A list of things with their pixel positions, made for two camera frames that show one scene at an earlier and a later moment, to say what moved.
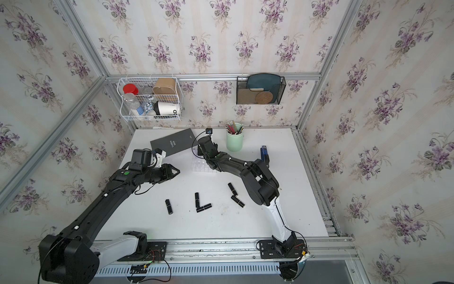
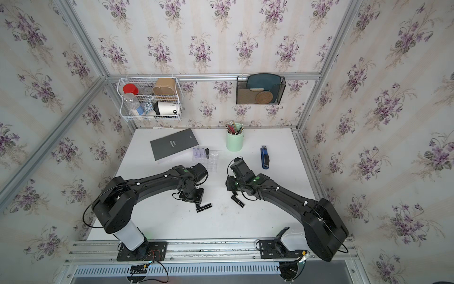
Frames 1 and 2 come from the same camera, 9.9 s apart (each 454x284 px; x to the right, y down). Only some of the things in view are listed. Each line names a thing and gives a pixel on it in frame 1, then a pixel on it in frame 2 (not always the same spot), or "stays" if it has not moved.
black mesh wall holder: x=259 y=90 stays
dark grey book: x=175 y=142 stays
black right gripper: x=199 y=151 → x=229 y=183
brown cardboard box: x=165 y=86 stays
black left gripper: x=168 y=173 → x=197 y=202
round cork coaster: x=263 y=97 stays
